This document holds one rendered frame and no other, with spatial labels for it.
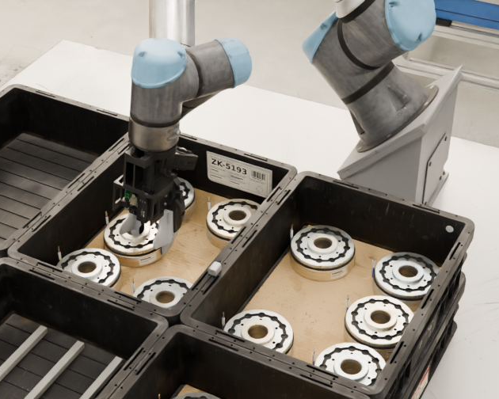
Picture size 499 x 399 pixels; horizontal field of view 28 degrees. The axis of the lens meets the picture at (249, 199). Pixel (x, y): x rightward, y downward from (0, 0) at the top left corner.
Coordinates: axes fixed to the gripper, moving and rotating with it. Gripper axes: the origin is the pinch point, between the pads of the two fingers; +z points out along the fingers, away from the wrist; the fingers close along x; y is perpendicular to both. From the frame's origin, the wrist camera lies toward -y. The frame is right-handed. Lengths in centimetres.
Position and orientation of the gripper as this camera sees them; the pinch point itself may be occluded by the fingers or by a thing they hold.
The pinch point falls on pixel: (153, 240)
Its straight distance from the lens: 161.7
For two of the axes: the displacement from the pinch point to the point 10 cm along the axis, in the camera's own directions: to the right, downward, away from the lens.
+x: 8.8, 3.4, -3.2
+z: -1.1, 8.2, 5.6
